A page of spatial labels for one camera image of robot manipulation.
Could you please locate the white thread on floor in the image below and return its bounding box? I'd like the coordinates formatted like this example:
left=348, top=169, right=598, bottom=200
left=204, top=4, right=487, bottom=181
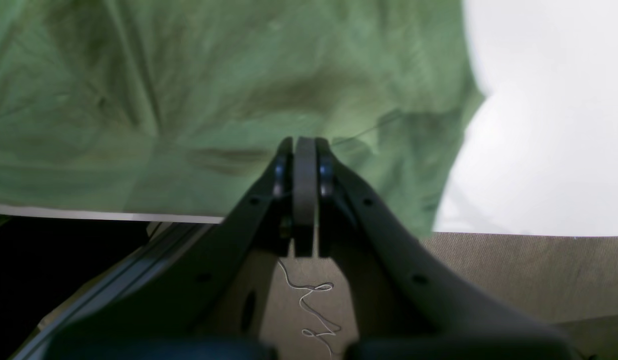
left=276, top=257, right=342, bottom=357

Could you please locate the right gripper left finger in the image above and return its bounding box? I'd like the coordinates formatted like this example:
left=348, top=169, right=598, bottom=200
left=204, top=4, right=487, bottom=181
left=44, top=137, right=318, bottom=360

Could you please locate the green t-shirt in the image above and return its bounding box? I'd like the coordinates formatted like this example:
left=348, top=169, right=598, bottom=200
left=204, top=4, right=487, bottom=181
left=0, top=0, right=483, bottom=237

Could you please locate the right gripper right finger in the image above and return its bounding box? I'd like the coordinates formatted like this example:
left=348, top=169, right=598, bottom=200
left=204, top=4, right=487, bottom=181
left=316, top=138, right=575, bottom=360

